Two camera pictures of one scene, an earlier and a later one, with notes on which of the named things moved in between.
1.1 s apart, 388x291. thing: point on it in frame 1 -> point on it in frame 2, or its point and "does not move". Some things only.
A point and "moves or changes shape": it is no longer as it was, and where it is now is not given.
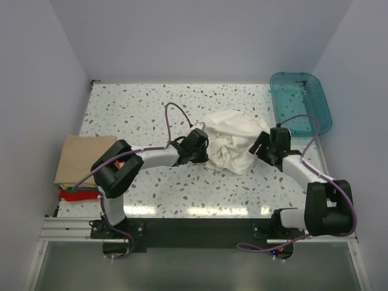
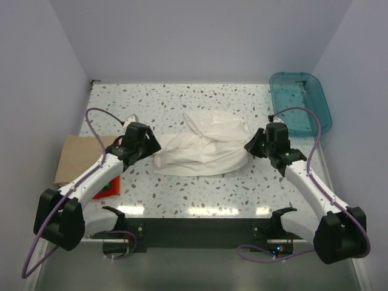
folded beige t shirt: x=77 y=157 does not move
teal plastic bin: x=296 y=94 does not move
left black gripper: x=203 y=157 -> x=153 y=145
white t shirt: x=231 y=134 moves or changes shape
